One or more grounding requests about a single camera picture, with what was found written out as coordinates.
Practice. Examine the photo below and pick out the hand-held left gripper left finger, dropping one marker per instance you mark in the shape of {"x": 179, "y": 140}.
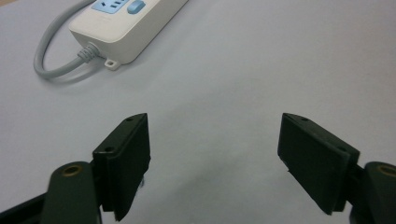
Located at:
{"x": 121, "y": 165}

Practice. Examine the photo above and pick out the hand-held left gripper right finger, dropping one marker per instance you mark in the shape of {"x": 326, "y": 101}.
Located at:
{"x": 314, "y": 161}

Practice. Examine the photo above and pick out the white power strip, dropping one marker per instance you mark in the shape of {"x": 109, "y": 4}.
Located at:
{"x": 121, "y": 26}

